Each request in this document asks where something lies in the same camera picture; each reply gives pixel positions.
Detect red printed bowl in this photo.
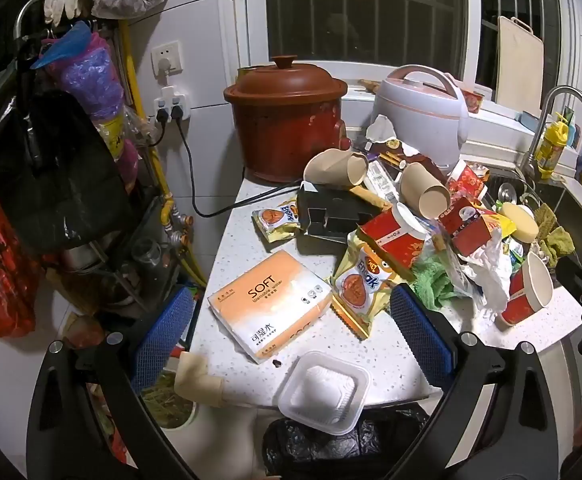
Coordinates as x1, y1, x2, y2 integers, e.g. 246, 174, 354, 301
458, 87, 487, 113

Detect small yellow snack packet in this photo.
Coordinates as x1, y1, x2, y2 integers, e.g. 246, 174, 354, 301
251, 203, 301, 243

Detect yellow pump bottle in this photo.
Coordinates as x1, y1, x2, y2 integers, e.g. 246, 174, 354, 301
536, 112, 570, 178

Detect olive dish cloth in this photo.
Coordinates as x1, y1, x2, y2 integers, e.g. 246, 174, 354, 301
534, 205, 574, 266

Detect black box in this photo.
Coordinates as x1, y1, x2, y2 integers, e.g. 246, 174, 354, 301
296, 180, 387, 245

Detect dark brown snack packet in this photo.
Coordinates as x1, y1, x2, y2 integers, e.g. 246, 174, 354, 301
371, 140, 422, 168

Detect black trash bag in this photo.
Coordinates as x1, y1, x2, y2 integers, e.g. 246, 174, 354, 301
262, 402, 429, 480

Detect brown clay cooker lid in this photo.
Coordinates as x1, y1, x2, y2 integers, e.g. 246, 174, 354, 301
223, 55, 348, 111

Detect white plug adapter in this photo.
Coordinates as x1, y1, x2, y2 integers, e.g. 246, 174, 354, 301
153, 86, 192, 123

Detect red carton box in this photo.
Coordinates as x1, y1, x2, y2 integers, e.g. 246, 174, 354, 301
438, 196, 497, 256

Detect steel sink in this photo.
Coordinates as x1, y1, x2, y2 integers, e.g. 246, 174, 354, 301
486, 167, 582, 271

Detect black hanging bag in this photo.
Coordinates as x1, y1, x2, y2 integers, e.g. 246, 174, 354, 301
0, 90, 136, 253

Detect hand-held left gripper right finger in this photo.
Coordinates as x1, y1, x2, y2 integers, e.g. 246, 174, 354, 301
390, 282, 559, 480

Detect steel sink faucet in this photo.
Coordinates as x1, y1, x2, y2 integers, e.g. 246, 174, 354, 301
521, 85, 582, 181

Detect brown clay cooker pot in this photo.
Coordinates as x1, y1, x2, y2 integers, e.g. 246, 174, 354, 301
223, 87, 349, 184

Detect white printed packet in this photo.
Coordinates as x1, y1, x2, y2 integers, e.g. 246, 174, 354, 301
366, 160, 402, 201

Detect white rubber gloves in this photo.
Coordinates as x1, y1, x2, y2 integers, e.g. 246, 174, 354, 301
43, 0, 89, 26

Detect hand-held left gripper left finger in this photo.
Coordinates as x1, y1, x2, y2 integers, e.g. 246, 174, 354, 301
26, 285, 197, 480

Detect black power cable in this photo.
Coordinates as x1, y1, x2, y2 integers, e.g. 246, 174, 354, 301
173, 116, 304, 218

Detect green cloth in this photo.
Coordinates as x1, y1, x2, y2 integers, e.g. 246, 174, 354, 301
411, 255, 467, 313

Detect beige cutting board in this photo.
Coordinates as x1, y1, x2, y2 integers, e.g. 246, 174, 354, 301
495, 16, 545, 118

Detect white wall socket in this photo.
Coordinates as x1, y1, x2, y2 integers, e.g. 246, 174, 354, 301
151, 42, 184, 86

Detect white plastic tray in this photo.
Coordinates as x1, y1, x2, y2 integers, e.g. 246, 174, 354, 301
277, 351, 370, 436

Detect purple plastic bags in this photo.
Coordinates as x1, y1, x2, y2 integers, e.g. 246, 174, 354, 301
61, 32, 139, 193

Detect red cup with white inside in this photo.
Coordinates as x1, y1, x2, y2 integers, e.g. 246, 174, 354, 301
501, 251, 554, 327

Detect brass pipe valve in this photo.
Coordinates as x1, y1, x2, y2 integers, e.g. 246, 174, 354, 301
163, 200, 194, 246

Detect white plastic bag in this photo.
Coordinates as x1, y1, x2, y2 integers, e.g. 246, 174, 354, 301
458, 227, 514, 318

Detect metal rack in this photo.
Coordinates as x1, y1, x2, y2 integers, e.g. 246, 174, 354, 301
13, 0, 182, 311

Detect barred window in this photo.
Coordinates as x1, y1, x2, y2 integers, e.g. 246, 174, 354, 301
243, 0, 577, 106

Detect small clear plastic bag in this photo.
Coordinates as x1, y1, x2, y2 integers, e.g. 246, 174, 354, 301
123, 105, 154, 133

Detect white crumpled tissue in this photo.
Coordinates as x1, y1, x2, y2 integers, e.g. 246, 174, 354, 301
366, 115, 397, 142

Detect red paper cup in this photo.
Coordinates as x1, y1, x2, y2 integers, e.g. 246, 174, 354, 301
357, 202, 432, 281

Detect yellow sponge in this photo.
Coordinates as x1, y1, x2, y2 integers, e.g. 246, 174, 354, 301
501, 202, 540, 243

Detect white rice cooker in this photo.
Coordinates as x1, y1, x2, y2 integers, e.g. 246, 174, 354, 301
368, 64, 472, 173

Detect orange tissue pack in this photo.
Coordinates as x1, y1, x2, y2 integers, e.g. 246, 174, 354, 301
207, 249, 333, 365

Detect crushed brown paper cup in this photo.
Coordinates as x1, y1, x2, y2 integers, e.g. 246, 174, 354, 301
303, 148, 369, 191

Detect large yellow snack packet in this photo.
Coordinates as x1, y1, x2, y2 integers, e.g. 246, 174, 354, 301
331, 232, 407, 338

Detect white pot with greens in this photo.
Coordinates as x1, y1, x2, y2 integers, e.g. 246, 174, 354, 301
141, 380, 197, 431

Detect yellow gas pipe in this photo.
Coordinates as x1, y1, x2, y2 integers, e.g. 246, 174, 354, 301
118, 20, 207, 286

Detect steel ladle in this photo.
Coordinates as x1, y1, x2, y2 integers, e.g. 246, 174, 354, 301
496, 182, 522, 206

